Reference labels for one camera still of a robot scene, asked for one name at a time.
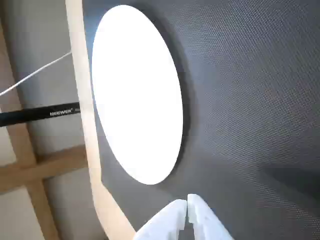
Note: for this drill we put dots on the black Neewer stand pole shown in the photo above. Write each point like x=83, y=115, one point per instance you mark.
x=37, y=113

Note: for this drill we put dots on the wooden frame beam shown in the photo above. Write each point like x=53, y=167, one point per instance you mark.
x=27, y=165

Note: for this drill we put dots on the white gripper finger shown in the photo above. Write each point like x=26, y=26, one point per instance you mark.
x=165, y=222
x=202, y=220

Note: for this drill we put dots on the white paper plate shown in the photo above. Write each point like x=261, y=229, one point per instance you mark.
x=137, y=95

